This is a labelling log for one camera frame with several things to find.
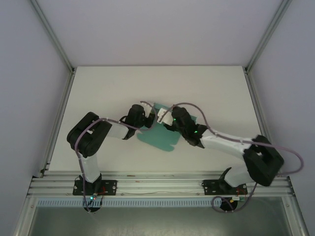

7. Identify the aluminium frame upright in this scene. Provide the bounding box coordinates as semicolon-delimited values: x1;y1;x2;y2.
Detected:
245;0;292;73
31;0;76;73

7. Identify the aluminium mounting rail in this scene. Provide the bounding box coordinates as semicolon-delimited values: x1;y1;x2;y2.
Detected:
27;172;295;197

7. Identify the black round cable grommet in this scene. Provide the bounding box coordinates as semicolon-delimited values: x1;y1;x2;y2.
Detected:
83;205;102;214
220;197;239;212

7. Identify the slotted grey cable duct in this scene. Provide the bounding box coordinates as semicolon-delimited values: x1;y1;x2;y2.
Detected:
36;199;222;207

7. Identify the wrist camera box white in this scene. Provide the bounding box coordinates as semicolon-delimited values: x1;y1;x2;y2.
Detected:
143;101;156;118
157;107;174;126

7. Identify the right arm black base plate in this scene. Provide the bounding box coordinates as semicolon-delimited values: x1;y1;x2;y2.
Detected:
200;179;248;196

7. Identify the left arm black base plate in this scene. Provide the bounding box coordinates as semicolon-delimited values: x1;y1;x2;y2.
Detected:
72;179;118;196

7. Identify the aluminium frame beam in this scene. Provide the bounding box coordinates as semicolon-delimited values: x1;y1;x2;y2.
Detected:
283;196;310;236
13;196;37;236

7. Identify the teal paper box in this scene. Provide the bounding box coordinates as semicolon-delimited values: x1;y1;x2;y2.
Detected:
136;102;199;152

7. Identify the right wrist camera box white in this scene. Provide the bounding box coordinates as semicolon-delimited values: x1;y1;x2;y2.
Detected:
157;107;174;126

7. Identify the grey metal sheet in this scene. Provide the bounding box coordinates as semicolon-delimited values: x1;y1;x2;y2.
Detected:
28;206;287;236

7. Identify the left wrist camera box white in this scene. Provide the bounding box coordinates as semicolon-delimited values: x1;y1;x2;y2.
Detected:
143;101;156;118

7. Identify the aluminium table side rail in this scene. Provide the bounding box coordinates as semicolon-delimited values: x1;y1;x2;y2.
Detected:
245;70;292;177
39;71;76;177

